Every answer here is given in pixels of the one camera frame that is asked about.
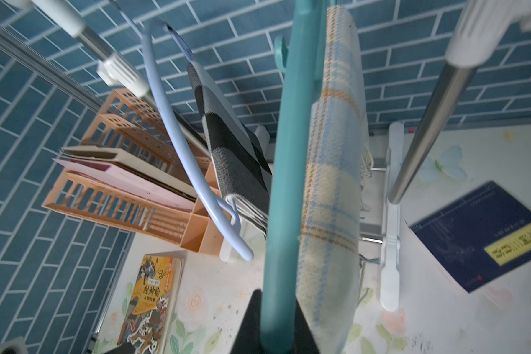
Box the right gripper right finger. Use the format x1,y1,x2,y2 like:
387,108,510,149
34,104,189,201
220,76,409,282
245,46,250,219
292,301,319,354

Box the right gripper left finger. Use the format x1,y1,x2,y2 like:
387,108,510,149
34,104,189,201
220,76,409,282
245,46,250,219
230,289,263,354

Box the light blue clothes hanger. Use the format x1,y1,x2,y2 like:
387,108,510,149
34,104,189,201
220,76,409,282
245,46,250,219
111,1,254,261

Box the black white checkered scarf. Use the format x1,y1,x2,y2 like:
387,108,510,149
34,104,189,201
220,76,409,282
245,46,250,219
187,61,272,233

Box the pale plaid scarf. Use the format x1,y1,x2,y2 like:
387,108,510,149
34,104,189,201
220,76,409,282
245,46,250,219
296,5,369,353

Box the green clothes hanger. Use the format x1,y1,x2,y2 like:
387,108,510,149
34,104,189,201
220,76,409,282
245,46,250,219
260,1,334,353

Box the orange comic book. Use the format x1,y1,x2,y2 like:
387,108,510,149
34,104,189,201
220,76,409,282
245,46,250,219
117,253,184,353

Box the dark blue book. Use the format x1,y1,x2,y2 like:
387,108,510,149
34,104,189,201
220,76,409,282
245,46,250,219
410,181,531,294

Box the pink file folder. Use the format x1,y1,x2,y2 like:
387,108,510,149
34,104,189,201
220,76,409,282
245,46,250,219
55,159,196,211

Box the beige file folder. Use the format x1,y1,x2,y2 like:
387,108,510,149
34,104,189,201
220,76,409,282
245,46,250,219
62,145,196,198

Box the orange plastic file organizer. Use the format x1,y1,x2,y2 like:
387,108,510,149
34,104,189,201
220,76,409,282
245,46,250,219
42,88,224,256

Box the white steel clothes rack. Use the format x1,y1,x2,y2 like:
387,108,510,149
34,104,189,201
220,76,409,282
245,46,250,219
4,0,531,313

